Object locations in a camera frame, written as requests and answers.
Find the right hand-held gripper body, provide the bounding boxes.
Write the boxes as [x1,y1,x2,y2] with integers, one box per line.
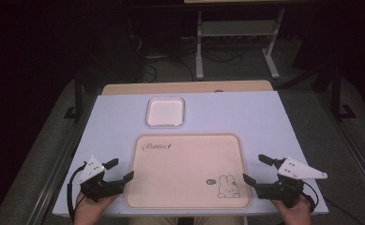
[254,157,328,208]

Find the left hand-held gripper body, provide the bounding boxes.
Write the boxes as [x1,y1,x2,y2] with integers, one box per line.
[76,155,126,203]

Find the person's left hand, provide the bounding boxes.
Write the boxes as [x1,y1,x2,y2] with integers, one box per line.
[73,191,119,225]

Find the person's right hand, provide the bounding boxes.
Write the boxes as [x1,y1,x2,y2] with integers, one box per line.
[270,194,313,225]

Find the pink tray with rabbit print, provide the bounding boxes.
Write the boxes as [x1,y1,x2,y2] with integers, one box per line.
[124,132,253,210]

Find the black metal stand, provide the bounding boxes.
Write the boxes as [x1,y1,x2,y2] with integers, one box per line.
[63,68,84,123]
[329,64,357,122]

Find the small white square tray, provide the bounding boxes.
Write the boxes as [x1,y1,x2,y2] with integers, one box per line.
[144,96,186,128]

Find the wooden table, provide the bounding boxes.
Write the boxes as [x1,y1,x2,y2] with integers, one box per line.
[101,79,274,96]

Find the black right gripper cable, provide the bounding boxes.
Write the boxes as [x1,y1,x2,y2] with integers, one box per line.
[301,180,320,214]

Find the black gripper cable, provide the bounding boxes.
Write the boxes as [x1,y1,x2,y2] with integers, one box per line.
[301,180,320,214]
[66,161,88,223]

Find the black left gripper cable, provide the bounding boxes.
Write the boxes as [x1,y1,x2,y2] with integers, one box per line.
[66,161,88,223]

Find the metal floor rail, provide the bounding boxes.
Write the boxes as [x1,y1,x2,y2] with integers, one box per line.
[24,102,94,225]
[314,92,365,202]

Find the black floor cables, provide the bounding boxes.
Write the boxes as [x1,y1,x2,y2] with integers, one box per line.
[126,18,244,83]

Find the white metal desk frame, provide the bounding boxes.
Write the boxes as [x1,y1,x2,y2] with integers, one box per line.
[194,8,286,81]

